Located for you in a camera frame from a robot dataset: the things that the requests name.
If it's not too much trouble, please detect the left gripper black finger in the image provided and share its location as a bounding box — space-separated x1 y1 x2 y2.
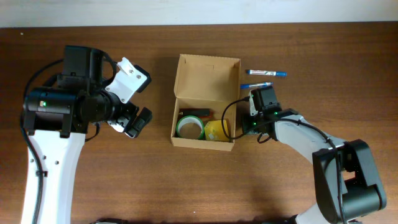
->
124 107 153 138
134 65 152 93

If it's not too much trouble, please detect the brown cardboard box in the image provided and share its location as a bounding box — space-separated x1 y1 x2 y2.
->
170 54 241 151

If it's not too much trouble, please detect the green tape roll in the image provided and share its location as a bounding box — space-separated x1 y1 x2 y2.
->
176 115 205 140

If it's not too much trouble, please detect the blue white marker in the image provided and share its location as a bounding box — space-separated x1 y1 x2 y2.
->
246 70 287 77

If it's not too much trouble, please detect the red grey stapler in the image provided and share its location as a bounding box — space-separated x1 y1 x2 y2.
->
178 108 213 118

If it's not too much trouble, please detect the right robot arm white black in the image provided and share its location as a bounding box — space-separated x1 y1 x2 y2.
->
245 86 387 224

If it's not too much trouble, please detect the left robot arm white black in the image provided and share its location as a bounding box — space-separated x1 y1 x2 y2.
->
20 45 152 223

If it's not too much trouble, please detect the blue ballpoint pen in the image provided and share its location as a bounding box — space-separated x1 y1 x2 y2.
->
240 82 273 90

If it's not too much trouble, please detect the yellow sticky note pad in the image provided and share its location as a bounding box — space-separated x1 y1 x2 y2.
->
205 119 229 142

